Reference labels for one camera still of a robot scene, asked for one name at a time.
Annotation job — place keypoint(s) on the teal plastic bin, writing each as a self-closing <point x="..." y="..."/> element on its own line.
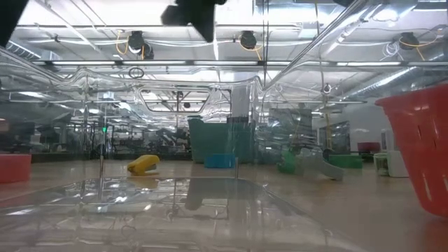
<point x="217" y="140"/>

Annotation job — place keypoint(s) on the white cabinet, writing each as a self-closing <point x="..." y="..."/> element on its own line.
<point x="397" y="164"/>

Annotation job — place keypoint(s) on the long white light bar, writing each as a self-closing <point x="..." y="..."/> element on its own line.
<point x="157" y="63"/>

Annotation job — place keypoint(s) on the red background object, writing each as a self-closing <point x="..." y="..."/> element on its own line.
<point x="368" y="147"/>

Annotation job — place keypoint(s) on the orange mesh basket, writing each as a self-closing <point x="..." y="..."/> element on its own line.
<point x="420" y="147"/>

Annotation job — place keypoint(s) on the silver staple remover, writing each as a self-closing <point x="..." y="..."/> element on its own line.
<point x="325" y="169"/>

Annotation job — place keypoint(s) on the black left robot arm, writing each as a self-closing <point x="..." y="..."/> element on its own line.
<point x="10" y="17"/>

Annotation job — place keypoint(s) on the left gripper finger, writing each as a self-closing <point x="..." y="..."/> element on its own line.
<point x="208" y="29"/>

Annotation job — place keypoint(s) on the clear plastic container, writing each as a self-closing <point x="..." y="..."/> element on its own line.
<point x="175" y="217"/>

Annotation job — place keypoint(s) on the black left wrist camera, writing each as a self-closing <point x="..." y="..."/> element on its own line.
<point x="171" y="15"/>

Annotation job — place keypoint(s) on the blue tape roll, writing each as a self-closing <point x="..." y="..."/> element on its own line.
<point x="220" y="161"/>

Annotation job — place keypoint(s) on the red desk lamp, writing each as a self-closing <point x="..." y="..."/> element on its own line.
<point x="14" y="168"/>

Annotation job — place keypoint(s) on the white green crate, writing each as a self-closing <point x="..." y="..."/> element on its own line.
<point x="381" y="164"/>

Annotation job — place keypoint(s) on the small yellow stapler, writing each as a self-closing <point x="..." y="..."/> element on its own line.
<point x="143" y="162"/>

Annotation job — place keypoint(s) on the black round ceiling device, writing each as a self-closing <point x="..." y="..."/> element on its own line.
<point x="407" y="40"/>
<point x="248" y="40"/>
<point x="136" y="40"/>

